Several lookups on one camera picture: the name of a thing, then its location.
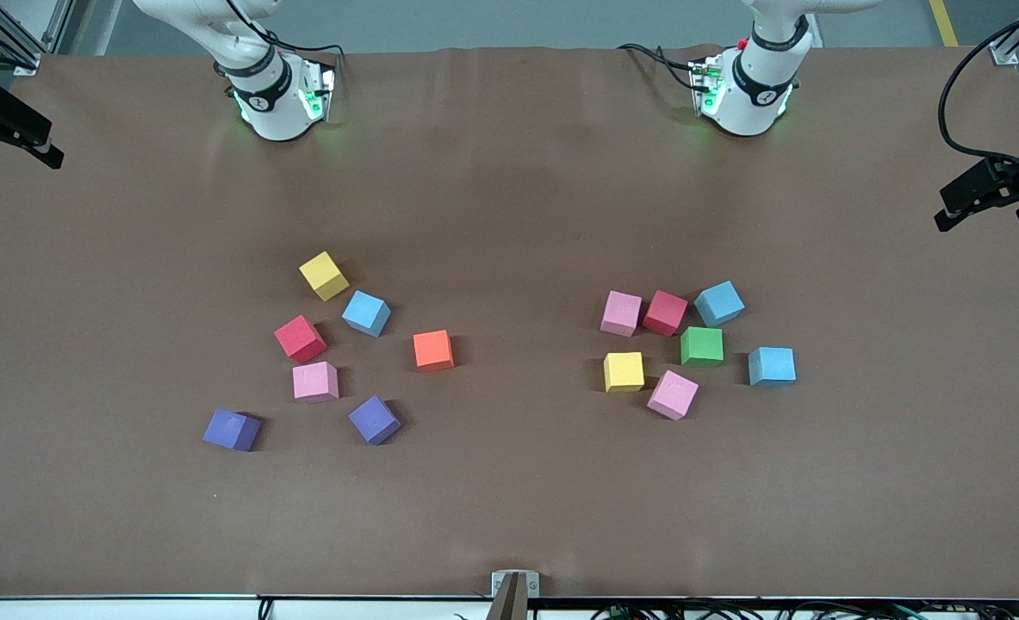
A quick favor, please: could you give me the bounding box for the purple foam cube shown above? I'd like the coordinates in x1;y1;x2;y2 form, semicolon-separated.
348;395;402;446
202;408;263;453

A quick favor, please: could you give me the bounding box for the blue foam cube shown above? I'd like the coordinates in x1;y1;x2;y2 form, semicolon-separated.
748;346;797;388
693;281;746;328
341;290;392;338

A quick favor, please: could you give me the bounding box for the yellow foam cube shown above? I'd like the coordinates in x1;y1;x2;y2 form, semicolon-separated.
603;351;646;394
299;251;351;302

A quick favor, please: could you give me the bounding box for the brown table mat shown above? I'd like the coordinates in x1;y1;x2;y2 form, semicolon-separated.
0;45;1019;599

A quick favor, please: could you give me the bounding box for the pink foam cube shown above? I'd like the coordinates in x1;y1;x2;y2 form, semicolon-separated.
646;369;700;422
292;361;340;405
600;290;643;338

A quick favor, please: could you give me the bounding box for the black cable bundle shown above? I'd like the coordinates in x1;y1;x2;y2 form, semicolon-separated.
591;599;1019;620

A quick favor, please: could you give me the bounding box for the red foam cube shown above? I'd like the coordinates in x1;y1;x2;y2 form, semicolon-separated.
642;289;690;338
273;314;328;365

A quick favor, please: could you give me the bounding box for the white table edge rail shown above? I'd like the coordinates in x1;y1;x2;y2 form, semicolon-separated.
0;592;1019;620

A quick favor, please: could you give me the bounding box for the green foam cube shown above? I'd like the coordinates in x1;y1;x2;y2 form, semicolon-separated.
680;326;725;369

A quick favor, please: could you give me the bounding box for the orange foam cube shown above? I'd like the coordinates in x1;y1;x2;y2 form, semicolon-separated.
413;329;456;373

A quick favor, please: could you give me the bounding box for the black left arm base cable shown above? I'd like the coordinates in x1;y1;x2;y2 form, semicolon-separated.
618;43;704;91

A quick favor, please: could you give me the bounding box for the black arm base cable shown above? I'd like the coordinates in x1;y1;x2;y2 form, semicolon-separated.
225;0;344;59
618;43;704;91

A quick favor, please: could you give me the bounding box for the black right arm base cable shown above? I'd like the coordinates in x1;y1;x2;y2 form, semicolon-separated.
225;0;344;59

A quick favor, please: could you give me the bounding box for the grey metal camera bracket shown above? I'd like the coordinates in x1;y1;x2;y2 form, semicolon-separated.
491;570;540;620

